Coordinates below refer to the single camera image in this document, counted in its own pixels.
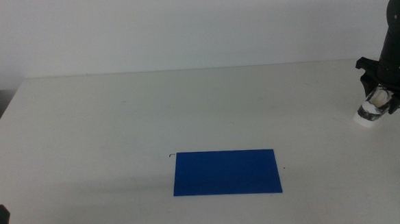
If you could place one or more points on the white and black shoe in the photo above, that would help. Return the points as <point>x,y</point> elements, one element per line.
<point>365,120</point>

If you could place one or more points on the blue rectangular mat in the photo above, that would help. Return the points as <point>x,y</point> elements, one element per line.
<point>225,172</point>

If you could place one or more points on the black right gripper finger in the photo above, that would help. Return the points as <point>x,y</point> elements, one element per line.
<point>397,103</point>
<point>368,84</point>

